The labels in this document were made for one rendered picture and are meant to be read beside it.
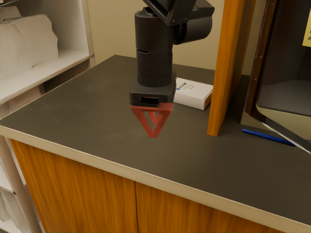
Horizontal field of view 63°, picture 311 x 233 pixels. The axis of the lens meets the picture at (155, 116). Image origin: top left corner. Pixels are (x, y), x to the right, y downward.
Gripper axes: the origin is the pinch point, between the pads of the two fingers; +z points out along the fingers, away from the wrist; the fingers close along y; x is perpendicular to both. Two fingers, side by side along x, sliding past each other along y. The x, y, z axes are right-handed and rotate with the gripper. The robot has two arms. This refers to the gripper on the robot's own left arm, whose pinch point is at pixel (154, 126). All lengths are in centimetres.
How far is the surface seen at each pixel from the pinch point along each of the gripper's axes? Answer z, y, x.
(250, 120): 14.0, 28.5, -24.1
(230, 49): -8.7, 21.3, -14.4
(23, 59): 10, 62, 69
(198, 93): 11.8, 40.5, -8.6
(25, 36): 2, 68, 69
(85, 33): 5, 88, 49
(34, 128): 15.9, 17.9, 39.0
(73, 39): 10, 95, 60
